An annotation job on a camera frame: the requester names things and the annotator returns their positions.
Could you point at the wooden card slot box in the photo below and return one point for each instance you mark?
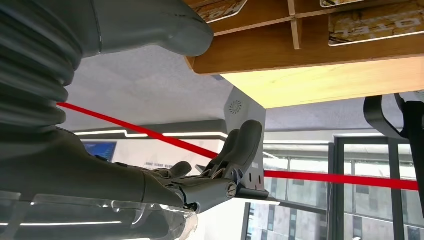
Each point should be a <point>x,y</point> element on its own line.
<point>265,49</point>

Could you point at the black window frame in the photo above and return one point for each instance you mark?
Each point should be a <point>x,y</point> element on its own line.
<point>396,182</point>

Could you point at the red barrier belt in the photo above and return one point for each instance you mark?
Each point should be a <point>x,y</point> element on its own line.
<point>149,133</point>

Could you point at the grey platform with light strip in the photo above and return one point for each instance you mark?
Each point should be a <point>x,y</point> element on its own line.
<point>149,127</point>

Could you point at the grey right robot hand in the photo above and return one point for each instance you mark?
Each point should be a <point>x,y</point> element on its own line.
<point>149,23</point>

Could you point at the black office chair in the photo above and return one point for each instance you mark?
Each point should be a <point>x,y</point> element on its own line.
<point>414,132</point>

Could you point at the blue display screen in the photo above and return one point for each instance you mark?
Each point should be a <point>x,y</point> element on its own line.
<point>99,150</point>

